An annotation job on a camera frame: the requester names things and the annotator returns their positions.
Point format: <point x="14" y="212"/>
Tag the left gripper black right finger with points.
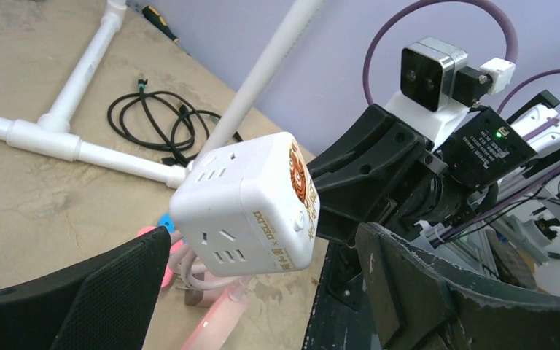
<point x="421" y="301"/>

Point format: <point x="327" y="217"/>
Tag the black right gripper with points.
<point x="384" y="171"/>

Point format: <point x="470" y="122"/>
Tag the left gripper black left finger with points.
<point x="105" y="302"/>

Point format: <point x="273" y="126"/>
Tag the blue plug adapter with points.
<point x="166" y="222"/>

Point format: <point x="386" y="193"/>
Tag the pink round socket with cord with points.
<point x="225" y="306"/>

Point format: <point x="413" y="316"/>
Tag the white cube power socket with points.
<point x="249" y="208"/>

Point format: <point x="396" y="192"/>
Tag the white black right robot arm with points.
<point x="497" y="146"/>

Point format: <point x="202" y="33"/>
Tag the yellow black screwdriver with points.
<point x="155" y="18"/>

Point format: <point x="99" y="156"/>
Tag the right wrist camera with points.
<point x="438" y="87"/>

